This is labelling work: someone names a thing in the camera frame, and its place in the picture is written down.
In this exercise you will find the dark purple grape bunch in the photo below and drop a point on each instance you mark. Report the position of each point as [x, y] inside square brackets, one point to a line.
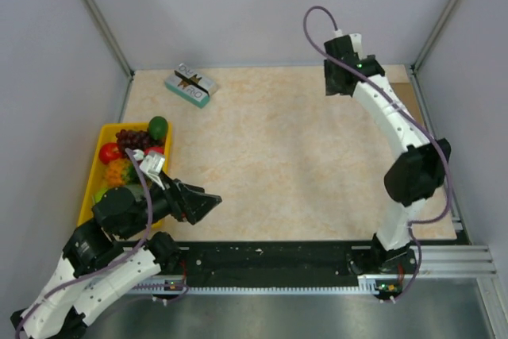
[133, 139]

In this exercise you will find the grey slotted cable duct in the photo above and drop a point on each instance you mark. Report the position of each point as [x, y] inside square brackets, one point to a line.
[363, 285]

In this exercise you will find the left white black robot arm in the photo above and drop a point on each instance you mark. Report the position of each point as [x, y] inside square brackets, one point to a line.
[110, 254]

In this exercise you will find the orange bumpy fruit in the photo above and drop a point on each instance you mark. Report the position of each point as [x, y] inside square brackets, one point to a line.
[118, 173]

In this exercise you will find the green avocado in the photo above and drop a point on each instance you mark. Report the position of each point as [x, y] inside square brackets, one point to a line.
[157, 128]

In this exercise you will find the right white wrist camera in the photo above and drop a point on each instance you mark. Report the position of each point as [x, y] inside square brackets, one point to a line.
[356, 41]

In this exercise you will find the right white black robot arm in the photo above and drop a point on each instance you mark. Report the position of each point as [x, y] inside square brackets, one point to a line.
[418, 168]

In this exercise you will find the yellow plastic tray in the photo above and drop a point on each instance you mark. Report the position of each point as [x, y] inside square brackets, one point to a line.
[96, 180]

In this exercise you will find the brown cardboard box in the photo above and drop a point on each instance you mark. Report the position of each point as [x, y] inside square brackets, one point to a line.
[406, 94]

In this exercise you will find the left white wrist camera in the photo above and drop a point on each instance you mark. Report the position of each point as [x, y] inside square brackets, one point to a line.
[149, 166]

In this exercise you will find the red tomato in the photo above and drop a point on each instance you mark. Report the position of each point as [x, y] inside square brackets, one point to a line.
[157, 149]

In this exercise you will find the green lime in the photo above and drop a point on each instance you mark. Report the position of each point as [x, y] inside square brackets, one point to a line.
[97, 196]

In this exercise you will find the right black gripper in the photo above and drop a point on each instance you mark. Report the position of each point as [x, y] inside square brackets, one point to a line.
[330, 89]

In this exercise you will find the white teal printed carton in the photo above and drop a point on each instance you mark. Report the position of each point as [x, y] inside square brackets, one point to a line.
[191, 85]

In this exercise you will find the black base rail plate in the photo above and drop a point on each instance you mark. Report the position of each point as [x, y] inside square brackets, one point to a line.
[260, 264]

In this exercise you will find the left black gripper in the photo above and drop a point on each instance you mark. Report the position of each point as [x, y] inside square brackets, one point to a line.
[198, 202]

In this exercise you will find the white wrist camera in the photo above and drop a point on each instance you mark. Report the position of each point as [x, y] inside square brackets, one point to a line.
[356, 41]
[149, 166]

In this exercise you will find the red apple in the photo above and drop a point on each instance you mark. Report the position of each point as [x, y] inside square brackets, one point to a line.
[109, 152]

